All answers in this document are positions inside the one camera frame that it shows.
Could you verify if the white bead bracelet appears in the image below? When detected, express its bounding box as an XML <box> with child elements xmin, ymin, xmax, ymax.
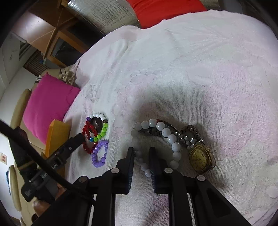
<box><xmin>130</xmin><ymin>118</ymin><xmax>182</xmax><ymax>178</ymax></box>

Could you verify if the multicolour bead bracelet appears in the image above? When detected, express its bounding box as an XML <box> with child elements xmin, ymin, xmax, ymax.
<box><xmin>86</xmin><ymin>112</ymin><xmax>109</xmax><ymax>143</ymax></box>

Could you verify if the person's left hand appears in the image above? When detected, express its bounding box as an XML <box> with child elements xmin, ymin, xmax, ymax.
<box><xmin>32</xmin><ymin>182</ymin><xmax>66</xmax><ymax>217</ymax></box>

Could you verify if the orange cardboard box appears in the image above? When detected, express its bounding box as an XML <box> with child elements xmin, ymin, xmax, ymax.
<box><xmin>41</xmin><ymin>120</ymin><xmax>71</xmax><ymax>160</ymax></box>

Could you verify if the gold wrist watch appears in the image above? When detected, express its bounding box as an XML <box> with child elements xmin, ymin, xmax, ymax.
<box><xmin>133</xmin><ymin>119</ymin><xmax>216</xmax><ymax>175</ymax></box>

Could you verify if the magenta pillow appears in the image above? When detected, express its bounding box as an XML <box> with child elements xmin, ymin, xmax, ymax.
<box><xmin>23</xmin><ymin>73</ymin><xmax>80</xmax><ymax>144</ymax></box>

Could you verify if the cream leather sofa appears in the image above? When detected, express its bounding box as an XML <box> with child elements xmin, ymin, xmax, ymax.
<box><xmin>6</xmin><ymin>69</ymin><xmax>66</xmax><ymax>226</ymax></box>

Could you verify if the beige crumpled cloth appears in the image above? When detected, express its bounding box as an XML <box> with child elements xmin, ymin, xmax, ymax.
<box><xmin>58</xmin><ymin>68</ymin><xmax>76</xmax><ymax>85</ymax></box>

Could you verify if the pale pink bed blanket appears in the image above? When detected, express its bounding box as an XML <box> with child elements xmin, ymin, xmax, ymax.
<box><xmin>64</xmin><ymin>10</ymin><xmax>277</xmax><ymax>225</ymax></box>

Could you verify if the wooden side table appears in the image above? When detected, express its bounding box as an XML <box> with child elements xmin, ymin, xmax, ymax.
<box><xmin>28</xmin><ymin>0</ymin><xmax>105</xmax><ymax>68</ymax></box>

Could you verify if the silver foil insulation sheet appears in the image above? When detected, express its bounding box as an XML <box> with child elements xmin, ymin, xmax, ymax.
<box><xmin>66</xmin><ymin>0</ymin><xmax>140</xmax><ymax>35</ymax></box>

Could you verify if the red pillow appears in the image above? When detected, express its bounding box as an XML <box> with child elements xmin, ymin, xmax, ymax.
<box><xmin>127</xmin><ymin>0</ymin><xmax>206</xmax><ymax>29</ymax></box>

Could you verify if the purple bead bracelet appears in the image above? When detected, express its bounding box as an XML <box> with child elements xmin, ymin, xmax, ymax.
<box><xmin>91</xmin><ymin>140</ymin><xmax>109</xmax><ymax>168</ymax></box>

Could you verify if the black bangle ring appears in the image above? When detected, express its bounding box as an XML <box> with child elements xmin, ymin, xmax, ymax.
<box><xmin>92</xmin><ymin>118</ymin><xmax>105</xmax><ymax>133</ymax></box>

